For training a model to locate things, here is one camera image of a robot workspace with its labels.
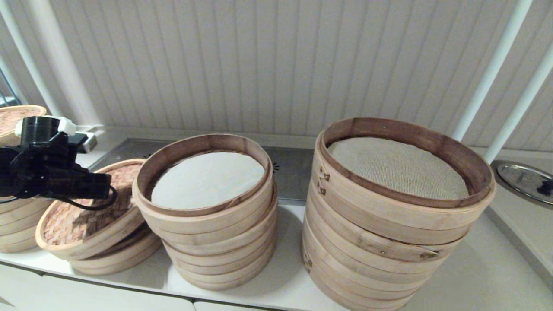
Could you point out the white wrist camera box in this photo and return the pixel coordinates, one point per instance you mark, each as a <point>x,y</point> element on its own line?
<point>88,142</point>

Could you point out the woven bamboo steamer lid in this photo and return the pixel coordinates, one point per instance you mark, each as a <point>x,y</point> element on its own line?
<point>11,121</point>
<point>86,229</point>

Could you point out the white cloth steamer liner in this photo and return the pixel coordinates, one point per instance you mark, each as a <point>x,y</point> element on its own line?
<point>207,181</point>

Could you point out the large bamboo steamer basket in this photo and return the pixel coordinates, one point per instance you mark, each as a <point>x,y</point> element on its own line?
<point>367,287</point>
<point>367,306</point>
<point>371,259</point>
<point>380,222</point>

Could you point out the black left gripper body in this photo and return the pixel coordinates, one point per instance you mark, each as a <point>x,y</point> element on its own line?
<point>80,185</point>

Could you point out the round metal plate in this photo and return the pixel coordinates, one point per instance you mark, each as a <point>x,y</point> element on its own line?
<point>518,177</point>

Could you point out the wide white post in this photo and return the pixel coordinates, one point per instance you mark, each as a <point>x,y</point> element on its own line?
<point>65,65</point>

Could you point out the white metal pole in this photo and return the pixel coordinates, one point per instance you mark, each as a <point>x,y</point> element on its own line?
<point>492,65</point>
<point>34,73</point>
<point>12,80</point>
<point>518,108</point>

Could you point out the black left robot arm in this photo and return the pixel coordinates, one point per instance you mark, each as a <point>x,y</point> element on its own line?
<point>21,172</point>

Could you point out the beige mesh steamer liner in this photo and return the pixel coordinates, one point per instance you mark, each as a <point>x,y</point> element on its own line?
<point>397,168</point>

